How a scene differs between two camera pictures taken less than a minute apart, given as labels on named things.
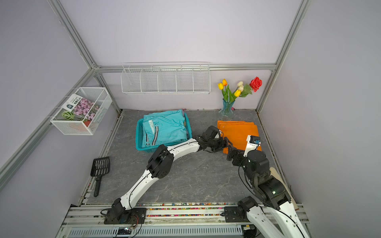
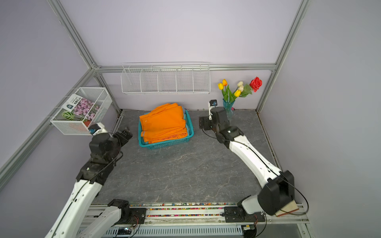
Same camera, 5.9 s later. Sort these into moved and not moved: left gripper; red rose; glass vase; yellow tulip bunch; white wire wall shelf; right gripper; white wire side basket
Moved: right gripper; left gripper
Not moved: red rose; white wire side basket; glass vase; white wire wall shelf; yellow tulip bunch
